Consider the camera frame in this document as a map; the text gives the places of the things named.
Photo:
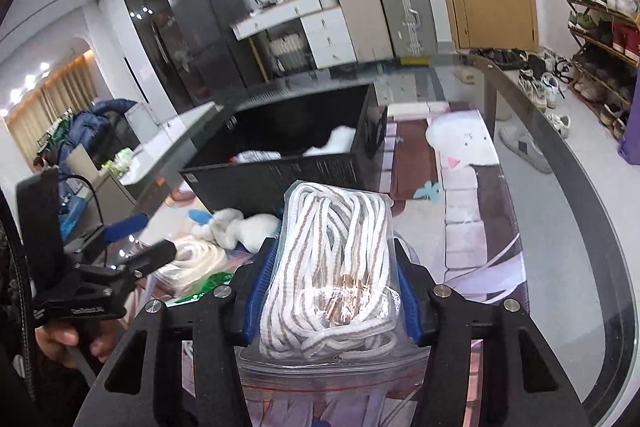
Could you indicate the white dresser desk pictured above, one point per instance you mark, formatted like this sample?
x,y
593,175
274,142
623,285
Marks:
x,y
325,34

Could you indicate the white folded cloth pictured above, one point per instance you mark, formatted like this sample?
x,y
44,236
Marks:
x,y
257,155

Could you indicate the grey white sneaker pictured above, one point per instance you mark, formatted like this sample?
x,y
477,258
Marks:
x,y
525,149

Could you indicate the silver suitcase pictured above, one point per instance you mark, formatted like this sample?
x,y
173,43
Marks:
x,y
407,14

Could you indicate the purple bag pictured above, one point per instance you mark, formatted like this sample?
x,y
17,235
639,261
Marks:
x,y
630,137

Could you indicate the wicker basket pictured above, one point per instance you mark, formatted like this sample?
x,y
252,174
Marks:
x,y
290,52

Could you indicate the person's left hand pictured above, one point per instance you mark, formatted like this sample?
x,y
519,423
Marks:
x,y
55,342

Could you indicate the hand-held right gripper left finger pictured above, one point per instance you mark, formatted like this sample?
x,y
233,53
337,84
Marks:
x,y
257,297

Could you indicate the person's left forearm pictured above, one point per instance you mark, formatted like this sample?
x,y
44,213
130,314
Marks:
x,y
30,397

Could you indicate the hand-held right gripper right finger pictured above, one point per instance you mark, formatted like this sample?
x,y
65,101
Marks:
x,y
407,307

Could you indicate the beige curtains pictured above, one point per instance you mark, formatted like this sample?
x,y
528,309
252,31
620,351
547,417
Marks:
x,y
50,107

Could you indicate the dark glass cabinet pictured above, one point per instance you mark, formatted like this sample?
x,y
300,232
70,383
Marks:
x,y
145,22

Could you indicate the blue padded jacket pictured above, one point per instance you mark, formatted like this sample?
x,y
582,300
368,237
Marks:
x,y
95,127

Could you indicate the white fluffy cloth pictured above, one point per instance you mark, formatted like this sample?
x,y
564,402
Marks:
x,y
335,139

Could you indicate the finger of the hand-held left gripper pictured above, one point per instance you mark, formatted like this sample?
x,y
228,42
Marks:
x,y
125,227
150,257

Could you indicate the green snack packet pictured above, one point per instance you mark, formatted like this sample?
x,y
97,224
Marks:
x,y
210,284

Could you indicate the beige suitcase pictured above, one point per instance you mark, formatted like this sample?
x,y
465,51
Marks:
x,y
360,19

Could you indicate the printed table mat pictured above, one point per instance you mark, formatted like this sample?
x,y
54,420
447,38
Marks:
x,y
475,217

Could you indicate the grey refrigerator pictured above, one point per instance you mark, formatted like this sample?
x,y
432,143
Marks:
x,y
210,27

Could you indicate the heap of dark sandals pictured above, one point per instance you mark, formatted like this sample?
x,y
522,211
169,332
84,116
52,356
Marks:
x,y
505,56

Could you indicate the black storage box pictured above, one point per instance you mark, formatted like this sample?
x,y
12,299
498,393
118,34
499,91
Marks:
x,y
280,179

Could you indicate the beige slipper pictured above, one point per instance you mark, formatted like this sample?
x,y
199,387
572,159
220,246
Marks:
x,y
468,76

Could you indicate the white plush rabbit toy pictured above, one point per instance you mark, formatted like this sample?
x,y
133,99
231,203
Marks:
x,y
240,227

